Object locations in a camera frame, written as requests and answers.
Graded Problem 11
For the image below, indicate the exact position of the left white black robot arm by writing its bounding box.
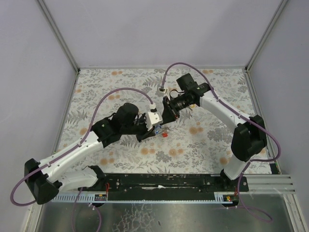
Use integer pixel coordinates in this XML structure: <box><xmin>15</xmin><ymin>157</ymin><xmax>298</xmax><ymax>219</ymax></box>
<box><xmin>24</xmin><ymin>103</ymin><xmax>162</xmax><ymax>205</ymax></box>

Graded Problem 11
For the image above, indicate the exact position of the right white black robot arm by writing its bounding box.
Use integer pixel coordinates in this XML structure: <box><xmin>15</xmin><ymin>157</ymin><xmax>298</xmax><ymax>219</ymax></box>
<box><xmin>159</xmin><ymin>73</ymin><xmax>267</xmax><ymax>180</ymax></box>

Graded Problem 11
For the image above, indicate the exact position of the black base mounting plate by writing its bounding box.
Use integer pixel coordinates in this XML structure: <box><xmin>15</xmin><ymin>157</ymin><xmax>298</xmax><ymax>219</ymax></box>
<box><xmin>82</xmin><ymin>166</ymin><xmax>249</xmax><ymax>206</ymax></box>

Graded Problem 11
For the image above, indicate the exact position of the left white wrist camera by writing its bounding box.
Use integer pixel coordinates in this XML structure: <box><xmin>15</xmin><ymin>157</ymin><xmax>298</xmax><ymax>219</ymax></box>
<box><xmin>145</xmin><ymin>103</ymin><xmax>163</xmax><ymax>130</ymax></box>

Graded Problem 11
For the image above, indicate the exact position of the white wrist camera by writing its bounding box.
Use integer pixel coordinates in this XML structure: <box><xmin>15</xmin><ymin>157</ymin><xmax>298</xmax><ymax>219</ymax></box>
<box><xmin>158</xmin><ymin>87</ymin><xmax>169</xmax><ymax>95</ymax></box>
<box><xmin>145</xmin><ymin>103</ymin><xmax>163</xmax><ymax>130</ymax></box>

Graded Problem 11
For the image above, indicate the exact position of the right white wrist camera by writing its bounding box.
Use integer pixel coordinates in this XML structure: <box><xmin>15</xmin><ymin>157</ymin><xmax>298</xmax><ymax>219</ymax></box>
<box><xmin>158</xmin><ymin>87</ymin><xmax>169</xmax><ymax>95</ymax></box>

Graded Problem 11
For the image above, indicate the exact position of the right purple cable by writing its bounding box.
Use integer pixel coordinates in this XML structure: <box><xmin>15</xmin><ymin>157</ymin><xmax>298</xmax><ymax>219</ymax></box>
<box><xmin>161</xmin><ymin>62</ymin><xmax>282</xmax><ymax>161</ymax></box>

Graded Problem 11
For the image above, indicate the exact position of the purple cable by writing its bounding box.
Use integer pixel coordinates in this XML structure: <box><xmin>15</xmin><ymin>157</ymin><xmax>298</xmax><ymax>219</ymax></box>
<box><xmin>161</xmin><ymin>62</ymin><xmax>282</xmax><ymax>161</ymax></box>
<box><xmin>10</xmin><ymin>87</ymin><xmax>155</xmax><ymax>206</ymax></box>

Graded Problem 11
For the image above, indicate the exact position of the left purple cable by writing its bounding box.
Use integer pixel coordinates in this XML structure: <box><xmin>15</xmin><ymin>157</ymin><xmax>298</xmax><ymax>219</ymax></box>
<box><xmin>10</xmin><ymin>87</ymin><xmax>155</xmax><ymax>206</ymax></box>

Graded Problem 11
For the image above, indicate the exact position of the right aluminium frame post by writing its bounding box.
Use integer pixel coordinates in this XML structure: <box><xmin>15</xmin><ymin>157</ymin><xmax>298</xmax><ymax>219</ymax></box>
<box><xmin>244</xmin><ymin>0</ymin><xmax>290</xmax><ymax>73</ymax></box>

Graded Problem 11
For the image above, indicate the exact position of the aluminium frame post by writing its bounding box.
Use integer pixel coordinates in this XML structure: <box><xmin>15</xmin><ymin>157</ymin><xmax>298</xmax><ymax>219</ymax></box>
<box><xmin>244</xmin><ymin>0</ymin><xmax>290</xmax><ymax>73</ymax></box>
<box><xmin>35</xmin><ymin>0</ymin><xmax>80</xmax><ymax>73</ymax></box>

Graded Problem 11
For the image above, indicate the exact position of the left aluminium frame post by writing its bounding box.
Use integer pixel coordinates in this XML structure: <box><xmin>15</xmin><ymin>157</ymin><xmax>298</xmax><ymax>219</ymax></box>
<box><xmin>35</xmin><ymin>0</ymin><xmax>80</xmax><ymax>73</ymax></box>

